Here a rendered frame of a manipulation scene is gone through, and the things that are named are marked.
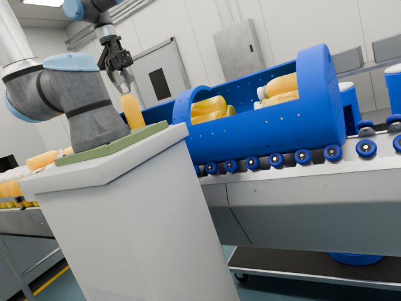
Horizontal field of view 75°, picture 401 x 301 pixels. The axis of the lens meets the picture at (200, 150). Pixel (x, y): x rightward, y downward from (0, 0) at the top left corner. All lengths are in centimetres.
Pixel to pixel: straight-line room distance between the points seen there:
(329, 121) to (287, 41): 362
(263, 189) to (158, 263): 38
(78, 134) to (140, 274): 35
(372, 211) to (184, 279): 50
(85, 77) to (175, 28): 437
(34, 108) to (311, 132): 70
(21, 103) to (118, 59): 45
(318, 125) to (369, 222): 29
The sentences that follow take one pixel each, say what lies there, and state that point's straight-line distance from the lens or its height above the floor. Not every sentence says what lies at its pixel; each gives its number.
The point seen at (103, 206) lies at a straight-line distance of 59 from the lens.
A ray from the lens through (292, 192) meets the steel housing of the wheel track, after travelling 80.
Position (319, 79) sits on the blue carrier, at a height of 116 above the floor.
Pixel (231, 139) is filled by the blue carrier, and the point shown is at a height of 106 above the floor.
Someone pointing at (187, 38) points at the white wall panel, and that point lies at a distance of 489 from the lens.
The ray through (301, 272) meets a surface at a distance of 164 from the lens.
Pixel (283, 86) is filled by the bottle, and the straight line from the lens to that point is 81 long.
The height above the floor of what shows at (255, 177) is 92.
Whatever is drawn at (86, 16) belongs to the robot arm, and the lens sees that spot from 111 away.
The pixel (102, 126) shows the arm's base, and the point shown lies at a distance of 67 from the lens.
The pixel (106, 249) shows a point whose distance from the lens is 67.
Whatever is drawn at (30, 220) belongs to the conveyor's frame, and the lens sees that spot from 182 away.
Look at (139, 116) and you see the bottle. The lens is 115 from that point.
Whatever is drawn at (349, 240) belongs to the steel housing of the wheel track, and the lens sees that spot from 91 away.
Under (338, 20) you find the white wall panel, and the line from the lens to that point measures 421.
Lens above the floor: 122
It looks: 12 degrees down
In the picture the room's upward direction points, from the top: 19 degrees counter-clockwise
